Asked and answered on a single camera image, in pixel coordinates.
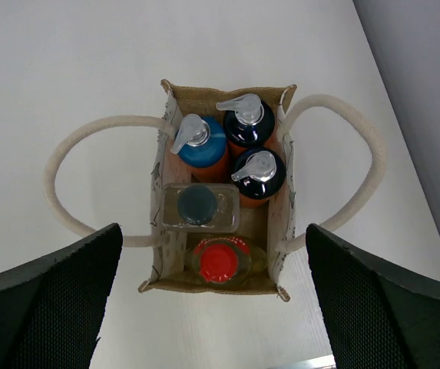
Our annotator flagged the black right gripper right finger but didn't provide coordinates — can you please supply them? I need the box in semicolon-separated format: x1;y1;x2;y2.
306;224;440;368

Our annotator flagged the yellow dish soap red cap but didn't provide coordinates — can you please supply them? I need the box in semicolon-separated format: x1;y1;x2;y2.
185;235;267;288

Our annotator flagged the dark blue pump bottle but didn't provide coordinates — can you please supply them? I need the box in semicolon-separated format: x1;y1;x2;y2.
230;147;286;208
216;94;276;158

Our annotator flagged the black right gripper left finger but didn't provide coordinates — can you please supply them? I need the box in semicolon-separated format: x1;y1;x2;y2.
0;224;123;368

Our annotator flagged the jute canvas tote bag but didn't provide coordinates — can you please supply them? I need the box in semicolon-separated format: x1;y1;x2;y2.
43;80;387;301

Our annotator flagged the clear bottle dark cap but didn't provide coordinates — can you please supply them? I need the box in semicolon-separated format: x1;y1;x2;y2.
160;183;240;234

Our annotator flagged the light blue top pump bottle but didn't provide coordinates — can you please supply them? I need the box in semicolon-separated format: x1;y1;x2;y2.
170;114;230;183

